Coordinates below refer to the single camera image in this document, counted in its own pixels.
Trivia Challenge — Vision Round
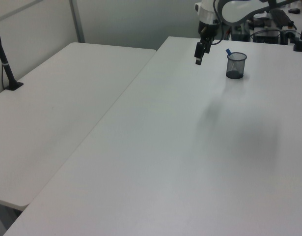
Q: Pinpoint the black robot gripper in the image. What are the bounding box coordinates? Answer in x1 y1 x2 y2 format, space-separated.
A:
194 20 220 66

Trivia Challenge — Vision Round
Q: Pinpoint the black mesh pen cup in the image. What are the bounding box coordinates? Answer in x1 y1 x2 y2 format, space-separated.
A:
225 52 248 80

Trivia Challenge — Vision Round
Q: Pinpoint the grey control box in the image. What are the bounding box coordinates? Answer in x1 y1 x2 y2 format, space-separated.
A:
253 26 282 44

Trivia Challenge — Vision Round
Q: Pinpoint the black keyboard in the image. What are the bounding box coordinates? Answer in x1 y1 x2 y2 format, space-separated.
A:
270 9 292 26

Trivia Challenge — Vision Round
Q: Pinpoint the white adjoining table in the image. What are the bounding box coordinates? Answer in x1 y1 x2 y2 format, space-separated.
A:
0 42 158 212

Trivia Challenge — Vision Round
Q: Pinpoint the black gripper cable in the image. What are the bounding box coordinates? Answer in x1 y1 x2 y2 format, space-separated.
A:
211 0 226 45

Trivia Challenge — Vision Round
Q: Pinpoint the black clamped camera pole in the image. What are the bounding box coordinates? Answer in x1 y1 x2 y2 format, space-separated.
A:
292 13 302 53

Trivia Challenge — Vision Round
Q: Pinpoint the grey partition frame post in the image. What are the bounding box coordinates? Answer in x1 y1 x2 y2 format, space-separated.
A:
68 0 85 43

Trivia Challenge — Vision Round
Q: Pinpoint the black camera stand with cable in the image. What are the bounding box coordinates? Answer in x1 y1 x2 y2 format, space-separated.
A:
0 21 25 92

